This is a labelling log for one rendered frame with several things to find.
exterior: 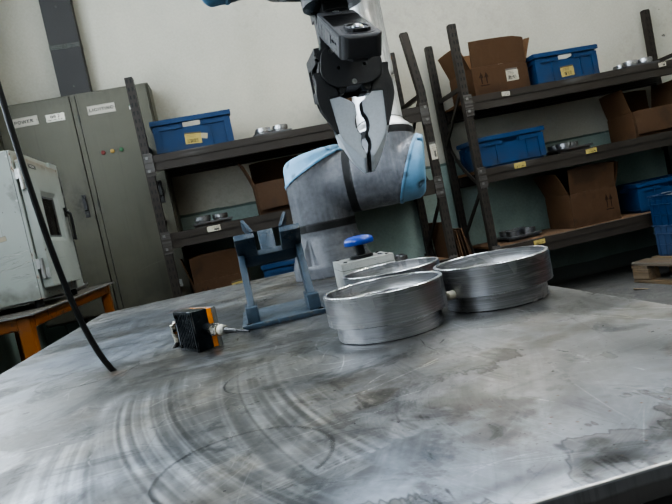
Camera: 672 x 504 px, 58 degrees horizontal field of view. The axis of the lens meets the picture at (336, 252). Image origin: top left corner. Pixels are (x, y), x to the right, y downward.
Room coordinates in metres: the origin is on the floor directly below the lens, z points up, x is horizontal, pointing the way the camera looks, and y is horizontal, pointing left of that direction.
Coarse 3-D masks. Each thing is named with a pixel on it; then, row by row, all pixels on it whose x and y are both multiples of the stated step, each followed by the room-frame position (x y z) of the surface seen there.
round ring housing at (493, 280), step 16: (464, 256) 0.61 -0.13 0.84; (480, 256) 0.61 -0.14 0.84; (496, 256) 0.61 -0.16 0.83; (512, 256) 0.60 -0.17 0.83; (528, 256) 0.51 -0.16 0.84; (544, 256) 0.53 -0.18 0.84; (448, 272) 0.53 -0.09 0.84; (464, 272) 0.52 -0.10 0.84; (480, 272) 0.51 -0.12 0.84; (496, 272) 0.51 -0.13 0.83; (512, 272) 0.51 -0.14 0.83; (528, 272) 0.51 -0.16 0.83; (544, 272) 0.52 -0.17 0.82; (448, 288) 0.54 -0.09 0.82; (464, 288) 0.52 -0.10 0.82; (480, 288) 0.51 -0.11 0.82; (496, 288) 0.51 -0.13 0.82; (512, 288) 0.51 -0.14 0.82; (528, 288) 0.52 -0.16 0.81; (544, 288) 0.53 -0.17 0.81; (448, 304) 0.56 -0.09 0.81; (464, 304) 0.53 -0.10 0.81; (480, 304) 0.52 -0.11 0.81; (496, 304) 0.52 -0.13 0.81; (512, 304) 0.52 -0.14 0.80
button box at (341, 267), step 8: (352, 256) 0.81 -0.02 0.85; (360, 256) 0.80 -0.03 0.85; (368, 256) 0.80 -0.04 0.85; (376, 256) 0.78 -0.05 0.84; (384, 256) 0.78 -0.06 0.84; (392, 256) 0.78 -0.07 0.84; (336, 264) 0.81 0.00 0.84; (344, 264) 0.77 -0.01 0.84; (352, 264) 0.77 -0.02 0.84; (360, 264) 0.78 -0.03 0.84; (368, 264) 0.78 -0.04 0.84; (376, 264) 0.78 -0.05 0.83; (336, 272) 0.82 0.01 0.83; (344, 272) 0.77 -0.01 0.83; (336, 280) 0.84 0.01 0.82
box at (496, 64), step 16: (480, 48) 4.29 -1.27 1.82; (496, 48) 4.32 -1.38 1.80; (512, 48) 4.35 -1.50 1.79; (448, 64) 4.48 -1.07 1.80; (464, 64) 4.31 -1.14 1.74; (480, 64) 4.29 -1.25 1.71; (496, 64) 4.32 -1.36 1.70; (512, 64) 4.35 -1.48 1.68; (480, 80) 4.29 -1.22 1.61; (496, 80) 4.32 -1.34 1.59; (512, 80) 4.35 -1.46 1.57; (528, 80) 4.38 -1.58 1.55
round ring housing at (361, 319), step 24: (360, 288) 0.57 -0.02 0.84; (384, 288) 0.58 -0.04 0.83; (408, 288) 0.48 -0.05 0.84; (432, 288) 0.49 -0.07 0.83; (336, 312) 0.50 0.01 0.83; (360, 312) 0.48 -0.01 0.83; (384, 312) 0.48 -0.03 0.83; (408, 312) 0.48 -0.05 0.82; (432, 312) 0.49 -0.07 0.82; (360, 336) 0.49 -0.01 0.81; (384, 336) 0.48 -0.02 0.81; (408, 336) 0.48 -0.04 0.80
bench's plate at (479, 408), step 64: (128, 320) 1.07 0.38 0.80; (320, 320) 0.65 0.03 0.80; (448, 320) 0.52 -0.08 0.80; (512, 320) 0.47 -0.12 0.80; (576, 320) 0.43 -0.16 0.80; (640, 320) 0.40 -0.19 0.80; (0, 384) 0.67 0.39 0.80; (64, 384) 0.59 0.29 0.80; (128, 384) 0.53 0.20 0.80; (192, 384) 0.48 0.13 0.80; (256, 384) 0.44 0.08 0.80; (320, 384) 0.40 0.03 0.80; (384, 384) 0.37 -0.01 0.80; (448, 384) 0.35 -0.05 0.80; (512, 384) 0.32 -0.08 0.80; (576, 384) 0.30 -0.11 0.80; (640, 384) 0.29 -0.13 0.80; (0, 448) 0.41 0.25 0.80; (64, 448) 0.38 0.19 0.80; (128, 448) 0.35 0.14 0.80; (192, 448) 0.33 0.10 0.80; (256, 448) 0.31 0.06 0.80; (320, 448) 0.29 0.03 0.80; (384, 448) 0.27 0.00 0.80; (448, 448) 0.26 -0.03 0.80; (512, 448) 0.25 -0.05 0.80; (576, 448) 0.23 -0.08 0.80; (640, 448) 0.22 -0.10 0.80
